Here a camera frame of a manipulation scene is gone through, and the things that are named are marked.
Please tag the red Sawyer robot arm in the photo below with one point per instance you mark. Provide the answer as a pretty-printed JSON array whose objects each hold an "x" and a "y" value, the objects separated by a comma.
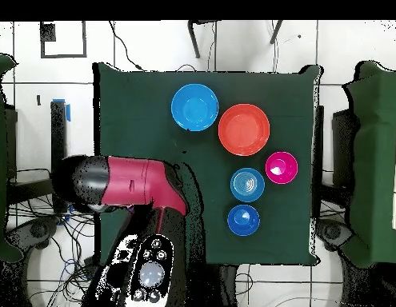
[{"x": 133, "y": 182}]

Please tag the large light blue bowl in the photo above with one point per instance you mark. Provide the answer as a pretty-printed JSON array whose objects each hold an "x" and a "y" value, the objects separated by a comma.
[{"x": 194, "y": 107}]

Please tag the orange plastic bowl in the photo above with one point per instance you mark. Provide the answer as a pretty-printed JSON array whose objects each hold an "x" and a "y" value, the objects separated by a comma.
[{"x": 244, "y": 129}]

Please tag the black stand post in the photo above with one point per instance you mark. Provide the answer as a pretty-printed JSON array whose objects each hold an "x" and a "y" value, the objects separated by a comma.
[{"x": 58, "y": 128}]

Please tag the black metal chair legs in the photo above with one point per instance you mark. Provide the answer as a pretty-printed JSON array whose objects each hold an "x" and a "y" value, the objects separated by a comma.
[{"x": 194, "y": 41}]

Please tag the dark green table cloth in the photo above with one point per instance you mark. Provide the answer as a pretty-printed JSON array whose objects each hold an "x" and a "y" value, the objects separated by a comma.
[{"x": 280, "y": 96}]

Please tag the dark blue bowl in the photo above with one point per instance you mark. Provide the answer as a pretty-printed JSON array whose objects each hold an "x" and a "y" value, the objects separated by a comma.
[{"x": 243, "y": 220}]

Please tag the pink plastic bowl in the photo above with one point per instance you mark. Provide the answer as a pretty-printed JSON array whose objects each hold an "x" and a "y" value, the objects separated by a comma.
[{"x": 281, "y": 167}]

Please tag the ribbed light blue bowl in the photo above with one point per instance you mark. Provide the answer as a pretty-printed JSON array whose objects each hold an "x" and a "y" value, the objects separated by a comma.
[{"x": 247, "y": 184}]

